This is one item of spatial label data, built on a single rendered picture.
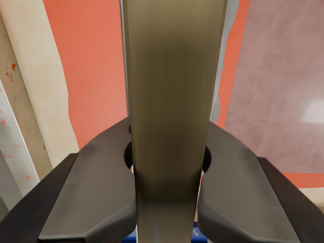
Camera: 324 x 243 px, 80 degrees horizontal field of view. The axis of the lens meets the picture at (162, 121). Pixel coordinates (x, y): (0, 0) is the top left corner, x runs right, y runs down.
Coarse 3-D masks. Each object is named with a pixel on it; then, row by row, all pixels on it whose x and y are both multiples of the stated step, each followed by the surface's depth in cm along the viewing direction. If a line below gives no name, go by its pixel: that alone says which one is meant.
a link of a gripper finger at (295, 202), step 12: (264, 168) 8; (276, 168) 8; (276, 180) 7; (288, 180) 7; (276, 192) 7; (288, 192) 7; (300, 192) 7; (288, 204) 6; (300, 204) 7; (312, 204) 7; (288, 216) 6; (300, 216) 6; (312, 216) 6; (300, 228) 6; (312, 228) 6; (300, 240) 5; (312, 240) 5
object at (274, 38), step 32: (64, 0) 21; (96, 0) 21; (256, 0) 21; (288, 0) 21; (320, 0) 21; (64, 32) 22; (96, 32) 22; (256, 32) 22; (288, 32) 22; (320, 32) 22; (64, 64) 24; (96, 64) 24; (224, 64) 24; (256, 64) 24; (288, 64) 24; (320, 64) 24
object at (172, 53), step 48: (144, 0) 5; (192, 0) 5; (144, 48) 6; (192, 48) 6; (144, 96) 6; (192, 96) 6; (144, 144) 7; (192, 144) 7; (144, 192) 8; (192, 192) 8; (144, 240) 10
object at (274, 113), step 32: (96, 96) 26; (224, 96) 26; (256, 96) 26; (288, 96) 26; (320, 96) 26; (96, 128) 29; (224, 128) 28; (256, 128) 28; (288, 128) 28; (320, 128) 28; (288, 160) 31; (320, 160) 31
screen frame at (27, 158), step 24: (0, 24) 21; (0, 48) 22; (0, 72) 22; (0, 96) 23; (24, 96) 25; (0, 120) 24; (24, 120) 26; (0, 144) 26; (24, 144) 26; (24, 168) 28; (48, 168) 31; (24, 192) 30
